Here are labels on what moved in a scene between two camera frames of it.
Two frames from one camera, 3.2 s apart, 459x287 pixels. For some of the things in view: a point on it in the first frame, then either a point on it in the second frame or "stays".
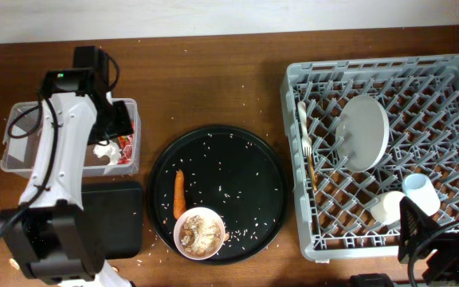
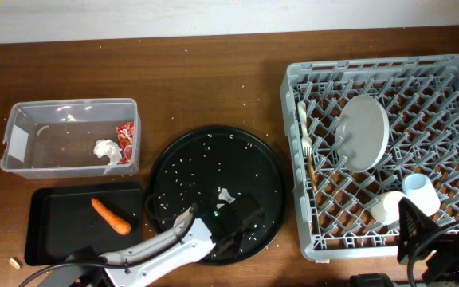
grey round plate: x=362 y=133 stays
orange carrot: x=179 y=205 to x=115 y=221
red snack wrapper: x=126 y=147 stays
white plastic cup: x=386 y=207 stays
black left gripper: x=123 y=128 to x=237 y=241
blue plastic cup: x=420 y=190 stays
